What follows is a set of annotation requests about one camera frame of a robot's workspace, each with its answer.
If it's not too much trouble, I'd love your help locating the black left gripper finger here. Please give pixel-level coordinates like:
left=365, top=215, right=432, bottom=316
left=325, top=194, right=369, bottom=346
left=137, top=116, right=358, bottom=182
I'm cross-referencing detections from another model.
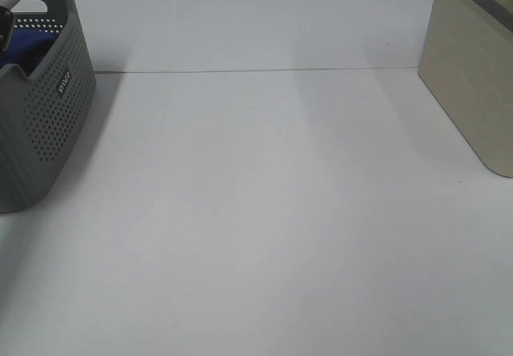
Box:
left=0, top=6, right=14, bottom=52

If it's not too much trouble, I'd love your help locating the blue microfibre towel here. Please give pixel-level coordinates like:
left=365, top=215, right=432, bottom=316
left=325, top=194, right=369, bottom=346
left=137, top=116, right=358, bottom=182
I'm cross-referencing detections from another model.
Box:
left=1, top=29, right=58, bottom=76

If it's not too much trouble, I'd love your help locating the grey perforated plastic basket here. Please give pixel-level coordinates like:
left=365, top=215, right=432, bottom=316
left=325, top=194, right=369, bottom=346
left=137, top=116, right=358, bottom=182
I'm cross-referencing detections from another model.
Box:
left=1, top=0, right=96, bottom=213

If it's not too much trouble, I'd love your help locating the beige storage box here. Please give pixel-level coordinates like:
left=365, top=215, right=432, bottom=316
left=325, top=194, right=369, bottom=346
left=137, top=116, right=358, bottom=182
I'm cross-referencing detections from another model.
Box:
left=418, top=0, right=512, bottom=177

